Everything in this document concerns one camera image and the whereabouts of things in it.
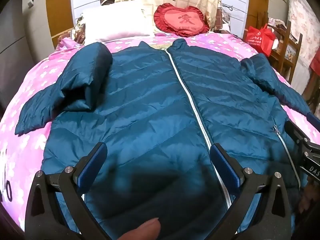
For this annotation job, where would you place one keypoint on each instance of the person's left hand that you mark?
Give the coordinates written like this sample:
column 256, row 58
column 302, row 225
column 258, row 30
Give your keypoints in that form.
column 145, row 227

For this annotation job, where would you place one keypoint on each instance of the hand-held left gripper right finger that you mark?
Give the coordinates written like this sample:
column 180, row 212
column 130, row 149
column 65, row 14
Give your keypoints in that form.
column 221, row 157

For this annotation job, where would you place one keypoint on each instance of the teal quilted zip jacket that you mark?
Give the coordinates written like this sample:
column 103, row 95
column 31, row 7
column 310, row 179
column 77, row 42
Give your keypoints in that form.
column 150, row 92

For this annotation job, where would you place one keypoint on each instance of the red cloth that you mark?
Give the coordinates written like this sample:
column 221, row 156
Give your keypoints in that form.
column 316, row 62

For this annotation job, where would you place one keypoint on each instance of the brown floral quilt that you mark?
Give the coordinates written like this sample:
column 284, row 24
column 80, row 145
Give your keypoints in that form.
column 77, row 30

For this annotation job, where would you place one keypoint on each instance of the white pillow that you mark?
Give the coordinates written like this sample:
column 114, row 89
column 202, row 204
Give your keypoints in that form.
column 117, row 20

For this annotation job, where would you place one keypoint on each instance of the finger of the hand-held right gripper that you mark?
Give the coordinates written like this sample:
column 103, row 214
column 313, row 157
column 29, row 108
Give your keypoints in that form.
column 293, row 132

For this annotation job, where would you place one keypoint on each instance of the pink floral blanket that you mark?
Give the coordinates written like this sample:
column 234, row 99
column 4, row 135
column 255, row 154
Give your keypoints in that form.
column 32, row 80

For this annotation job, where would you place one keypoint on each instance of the grey wardrobe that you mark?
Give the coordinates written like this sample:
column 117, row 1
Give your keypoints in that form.
column 15, row 42

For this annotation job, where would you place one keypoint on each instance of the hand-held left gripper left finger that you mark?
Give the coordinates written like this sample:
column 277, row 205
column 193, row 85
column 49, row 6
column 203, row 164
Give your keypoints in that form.
column 98, row 155

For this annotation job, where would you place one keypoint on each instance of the wooden chair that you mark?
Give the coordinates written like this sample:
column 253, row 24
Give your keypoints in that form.
column 287, row 52

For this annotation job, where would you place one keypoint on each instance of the red shopping bag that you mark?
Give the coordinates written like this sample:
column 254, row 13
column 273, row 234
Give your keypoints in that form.
column 257, row 37

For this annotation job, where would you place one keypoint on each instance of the wooden headboard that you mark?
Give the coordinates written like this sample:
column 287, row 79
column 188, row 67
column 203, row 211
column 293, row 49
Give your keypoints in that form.
column 60, row 17

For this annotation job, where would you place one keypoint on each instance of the red heart-shaped cushion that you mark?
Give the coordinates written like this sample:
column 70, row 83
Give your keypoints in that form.
column 182, row 20

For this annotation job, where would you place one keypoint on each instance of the pale floral curtain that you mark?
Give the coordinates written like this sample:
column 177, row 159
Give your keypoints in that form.
column 302, row 17

